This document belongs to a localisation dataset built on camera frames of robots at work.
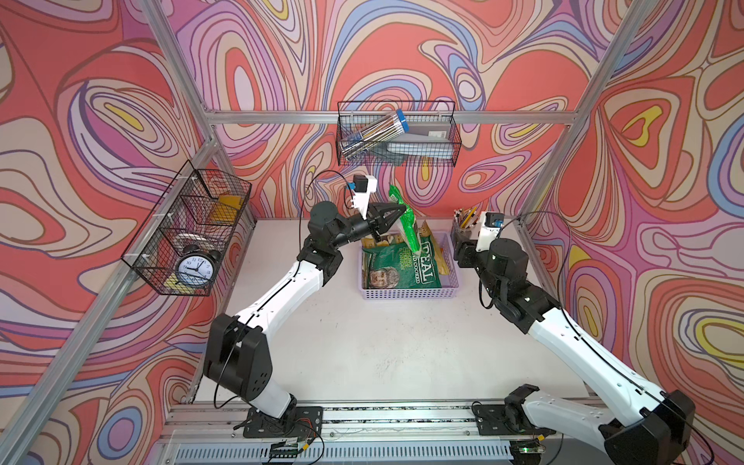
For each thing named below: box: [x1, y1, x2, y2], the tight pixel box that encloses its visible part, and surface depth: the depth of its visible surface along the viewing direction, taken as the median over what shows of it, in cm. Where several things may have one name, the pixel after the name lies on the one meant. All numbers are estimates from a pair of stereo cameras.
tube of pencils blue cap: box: [341, 108, 410, 161], surface depth 81 cm
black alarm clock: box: [175, 245, 221, 289], surface depth 69 cm
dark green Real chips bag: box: [362, 235, 442, 290], surface depth 93 cm
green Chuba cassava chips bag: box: [388, 184, 422, 256], surface depth 68 cm
